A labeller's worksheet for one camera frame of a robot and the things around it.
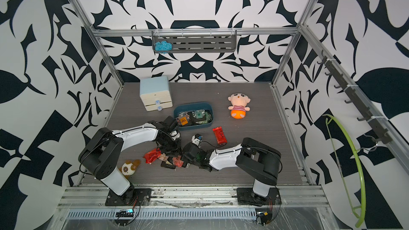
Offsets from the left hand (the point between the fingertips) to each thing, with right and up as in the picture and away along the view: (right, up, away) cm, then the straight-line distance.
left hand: (179, 152), depth 87 cm
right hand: (0, 0, -1) cm, 1 cm away
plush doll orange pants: (+35, +27, +13) cm, 46 cm away
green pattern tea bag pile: (-1, -4, -2) cm, 5 cm away
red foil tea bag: (-14, -1, -2) cm, 14 cm away
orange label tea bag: (+1, +16, +11) cm, 19 cm away
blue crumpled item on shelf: (-10, +58, +5) cm, 59 cm away
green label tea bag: (+12, +20, +12) cm, 26 cm away
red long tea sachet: (+22, +7, +7) cm, 24 cm away
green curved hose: (+63, -10, -36) cm, 73 cm away
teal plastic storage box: (+3, +23, +15) cm, 27 cm away
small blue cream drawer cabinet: (-16, +32, +9) cm, 37 cm away
